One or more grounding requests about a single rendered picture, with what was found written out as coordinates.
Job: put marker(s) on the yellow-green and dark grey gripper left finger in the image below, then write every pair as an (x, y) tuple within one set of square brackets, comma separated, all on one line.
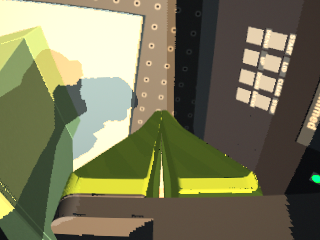
[(128, 167)]

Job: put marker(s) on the beige benchtop instrument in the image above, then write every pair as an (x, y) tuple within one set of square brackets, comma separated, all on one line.
[(258, 89)]

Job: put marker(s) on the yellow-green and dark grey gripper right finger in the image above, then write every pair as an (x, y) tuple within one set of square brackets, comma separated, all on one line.
[(193, 168)]

